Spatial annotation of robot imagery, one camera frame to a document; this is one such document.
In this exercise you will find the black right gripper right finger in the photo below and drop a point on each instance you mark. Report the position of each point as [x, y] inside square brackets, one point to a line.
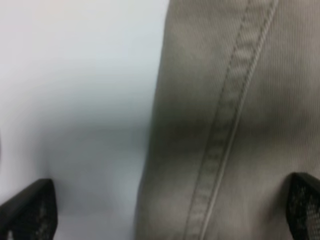
[303, 207]

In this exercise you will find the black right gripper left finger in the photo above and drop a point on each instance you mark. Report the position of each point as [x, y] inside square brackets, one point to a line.
[32, 214]

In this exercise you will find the khaki shorts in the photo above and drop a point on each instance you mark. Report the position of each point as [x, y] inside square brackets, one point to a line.
[236, 112]

